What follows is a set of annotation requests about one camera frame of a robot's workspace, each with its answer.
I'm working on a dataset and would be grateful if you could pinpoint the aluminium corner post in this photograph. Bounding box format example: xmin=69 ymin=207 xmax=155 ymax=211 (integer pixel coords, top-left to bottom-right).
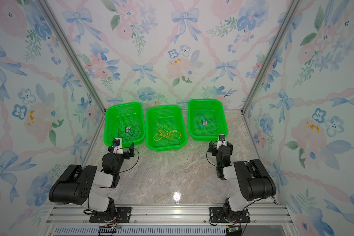
xmin=242 ymin=0 xmax=301 ymax=116
xmin=35 ymin=0 xmax=106 ymax=114

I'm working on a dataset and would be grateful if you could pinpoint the right green plastic basket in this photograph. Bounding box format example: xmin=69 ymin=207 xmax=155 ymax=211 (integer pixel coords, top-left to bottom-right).
xmin=188 ymin=99 xmax=229 ymax=142

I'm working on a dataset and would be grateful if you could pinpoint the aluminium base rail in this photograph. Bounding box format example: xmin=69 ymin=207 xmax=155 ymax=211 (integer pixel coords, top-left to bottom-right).
xmin=41 ymin=204 xmax=298 ymax=236

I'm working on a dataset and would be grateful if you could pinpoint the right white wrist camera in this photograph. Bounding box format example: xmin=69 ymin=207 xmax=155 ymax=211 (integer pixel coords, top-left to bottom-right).
xmin=216 ymin=134 xmax=227 ymax=149

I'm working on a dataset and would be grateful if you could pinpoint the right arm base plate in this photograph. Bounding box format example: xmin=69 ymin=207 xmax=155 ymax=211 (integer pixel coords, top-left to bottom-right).
xmin=209 ymin=207 xmax=250 ymax=224

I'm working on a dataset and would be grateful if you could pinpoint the middle green plastic basket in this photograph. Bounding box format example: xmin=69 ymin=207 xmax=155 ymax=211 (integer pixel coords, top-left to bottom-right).
xmin=146 ymin=105 xmax=188 ymax=152

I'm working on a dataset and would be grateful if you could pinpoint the blue cable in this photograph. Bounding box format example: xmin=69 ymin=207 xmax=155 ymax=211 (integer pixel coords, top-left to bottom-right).
xmin=205 ymin=108 xmax=219 ymax=132
xmin=194 ymin=112 xmax=208 ymax=130

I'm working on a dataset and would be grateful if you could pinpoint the left aluminium corner post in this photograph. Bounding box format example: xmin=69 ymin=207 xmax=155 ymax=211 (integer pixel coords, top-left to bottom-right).
xmin=35 ymin=0 xmax=106 ymax=114

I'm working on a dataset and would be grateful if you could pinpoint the green plastic basket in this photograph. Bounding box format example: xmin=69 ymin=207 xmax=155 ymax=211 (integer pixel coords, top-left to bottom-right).
xmin=103 ymin=102 xmax=146 ymax=148
xmin=188 ymin=99 xmax=229 ymax=142
xmin=146 ymin=105 xmax=188 ymax=152

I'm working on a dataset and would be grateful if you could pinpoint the green cable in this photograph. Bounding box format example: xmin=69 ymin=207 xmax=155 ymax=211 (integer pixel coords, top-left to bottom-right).
xmin=126 ymin=123 xmax=143 ymax=139
xmin=117 ymin=123 xmax=133 ymax=139

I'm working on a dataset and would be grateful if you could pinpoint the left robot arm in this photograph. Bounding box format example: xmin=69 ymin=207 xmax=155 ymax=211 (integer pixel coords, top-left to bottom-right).
xmin=49 ymin=139 xmax=137 ymax=224

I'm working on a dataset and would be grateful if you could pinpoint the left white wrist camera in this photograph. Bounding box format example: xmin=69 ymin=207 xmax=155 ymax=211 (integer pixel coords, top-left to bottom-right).
xmin=111 ymin=138 xmax=124 ymax=154

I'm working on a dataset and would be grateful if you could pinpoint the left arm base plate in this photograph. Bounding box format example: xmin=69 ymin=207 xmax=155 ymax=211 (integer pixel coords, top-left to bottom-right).
xmin=89 ymin=206 xmax=133 ymax=224

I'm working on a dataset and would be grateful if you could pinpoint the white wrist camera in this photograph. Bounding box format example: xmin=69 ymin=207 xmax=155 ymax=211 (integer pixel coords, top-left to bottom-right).
xmin=216 ymin=134 xmax=227 ymax=149
xmin=111 ymin=138 xmax=124 ymax=154

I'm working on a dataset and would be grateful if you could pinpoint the right aluminium corner post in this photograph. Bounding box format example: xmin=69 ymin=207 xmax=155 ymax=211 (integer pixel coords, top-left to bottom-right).
xmin=242 ymin=0 xmax=301 ymax=116

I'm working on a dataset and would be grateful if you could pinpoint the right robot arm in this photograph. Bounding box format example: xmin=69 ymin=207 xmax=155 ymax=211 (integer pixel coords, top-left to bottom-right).
xmin=206 ymin=140 xmax=277 ymax=223

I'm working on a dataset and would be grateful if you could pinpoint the left green plastic basket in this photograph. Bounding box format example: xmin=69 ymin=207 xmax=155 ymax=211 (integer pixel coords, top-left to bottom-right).
xmin=103 ymin=102 xmax=146 ymax=148

